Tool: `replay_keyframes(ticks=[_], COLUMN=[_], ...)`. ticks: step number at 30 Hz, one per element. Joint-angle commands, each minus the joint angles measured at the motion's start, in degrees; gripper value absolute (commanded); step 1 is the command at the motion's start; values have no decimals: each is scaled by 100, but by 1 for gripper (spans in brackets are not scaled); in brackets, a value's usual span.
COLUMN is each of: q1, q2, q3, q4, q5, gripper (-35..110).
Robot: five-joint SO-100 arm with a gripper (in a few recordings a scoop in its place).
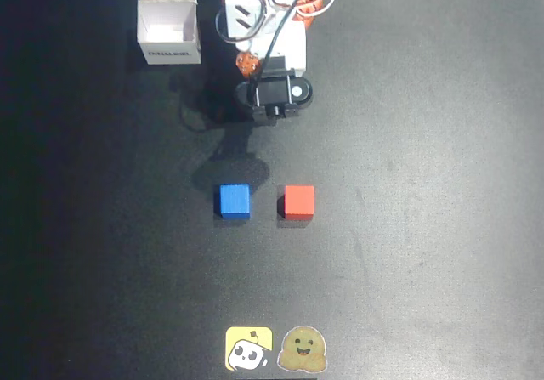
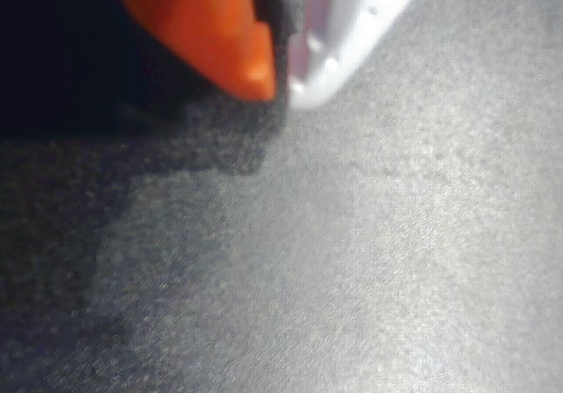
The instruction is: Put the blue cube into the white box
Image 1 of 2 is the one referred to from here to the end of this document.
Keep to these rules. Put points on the yellow robot sticker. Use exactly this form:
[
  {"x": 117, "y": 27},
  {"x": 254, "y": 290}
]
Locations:
[{"x": 248, "y": 348}]

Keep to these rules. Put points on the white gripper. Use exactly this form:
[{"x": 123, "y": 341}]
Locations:
[{"x": 292, "y": 53}]

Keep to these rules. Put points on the blue cube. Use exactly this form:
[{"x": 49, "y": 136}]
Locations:
[{"x": 234, "y": 199}]

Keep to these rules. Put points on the hugging face emoji sticker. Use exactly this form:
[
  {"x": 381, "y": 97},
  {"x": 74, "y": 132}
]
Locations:
[{"x": 302, "y": 349}]

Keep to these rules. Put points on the white cardboard box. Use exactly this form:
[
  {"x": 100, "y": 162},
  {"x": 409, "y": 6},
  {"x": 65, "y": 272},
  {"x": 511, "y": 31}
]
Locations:
[{"x": 168, "y": 29}]

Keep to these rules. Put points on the red cube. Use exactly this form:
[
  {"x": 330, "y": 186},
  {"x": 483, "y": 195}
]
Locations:
[{"x": 298, "y": 201}]

